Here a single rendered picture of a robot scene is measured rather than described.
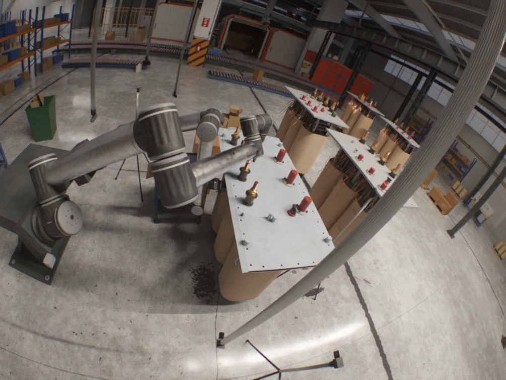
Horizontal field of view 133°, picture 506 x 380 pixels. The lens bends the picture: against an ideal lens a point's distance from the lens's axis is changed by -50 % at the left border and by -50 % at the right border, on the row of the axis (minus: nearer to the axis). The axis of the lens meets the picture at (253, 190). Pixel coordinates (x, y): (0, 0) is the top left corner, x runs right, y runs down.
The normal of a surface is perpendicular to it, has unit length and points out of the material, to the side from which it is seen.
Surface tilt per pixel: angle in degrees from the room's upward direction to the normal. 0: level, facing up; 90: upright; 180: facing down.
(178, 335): 0
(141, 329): 0
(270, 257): 0
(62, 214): 55
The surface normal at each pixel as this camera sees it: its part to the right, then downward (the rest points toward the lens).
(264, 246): 0.31, -0.71
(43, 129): 0.44, 0.74
